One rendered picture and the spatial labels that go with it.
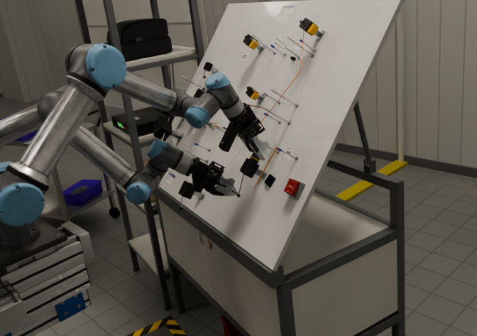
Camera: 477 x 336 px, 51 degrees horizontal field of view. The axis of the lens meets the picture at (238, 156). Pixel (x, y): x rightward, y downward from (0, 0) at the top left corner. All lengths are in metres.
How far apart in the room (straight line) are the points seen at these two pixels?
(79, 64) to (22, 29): 9.28
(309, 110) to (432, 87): 2.80
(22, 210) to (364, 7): 1.33
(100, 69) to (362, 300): 1.32
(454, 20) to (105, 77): 3.41
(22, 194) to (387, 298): 1.47
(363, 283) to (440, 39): 2.81
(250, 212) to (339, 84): 0.57
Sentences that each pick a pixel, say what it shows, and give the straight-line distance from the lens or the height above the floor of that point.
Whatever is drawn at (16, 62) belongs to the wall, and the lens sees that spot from 10.64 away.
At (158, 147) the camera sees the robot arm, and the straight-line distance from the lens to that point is 1.76.
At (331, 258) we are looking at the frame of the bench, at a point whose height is 0.80.
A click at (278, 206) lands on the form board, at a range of 1.77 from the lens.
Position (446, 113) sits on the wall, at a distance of 4.57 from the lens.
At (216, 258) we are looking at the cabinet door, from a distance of 2.21.
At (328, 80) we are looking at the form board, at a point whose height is 1.41.
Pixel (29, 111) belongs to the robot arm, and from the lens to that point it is 1.92.
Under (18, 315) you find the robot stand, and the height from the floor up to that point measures 1.04.
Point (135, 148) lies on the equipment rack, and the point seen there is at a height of 1.02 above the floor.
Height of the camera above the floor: 1.80
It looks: 20 degrees down
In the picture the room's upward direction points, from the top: 7 degrees counter-clockwise
